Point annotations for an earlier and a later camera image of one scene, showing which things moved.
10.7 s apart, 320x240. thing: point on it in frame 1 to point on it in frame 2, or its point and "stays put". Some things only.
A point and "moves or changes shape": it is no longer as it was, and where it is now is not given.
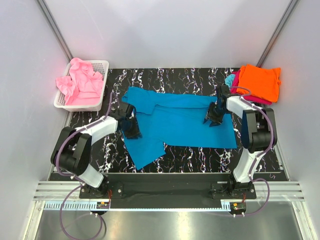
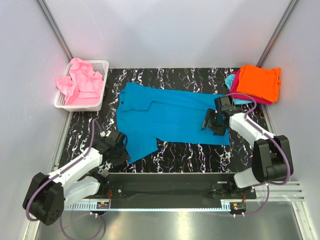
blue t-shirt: x=167 y=121 moves or changes shape
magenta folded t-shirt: x=247 y=97 stays put
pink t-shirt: x=84 y=87 stays put
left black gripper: x=135 y=132 to x=124 y=157
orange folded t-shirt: x=259 y=82 stays put
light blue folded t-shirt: x=229 y=79 stays put
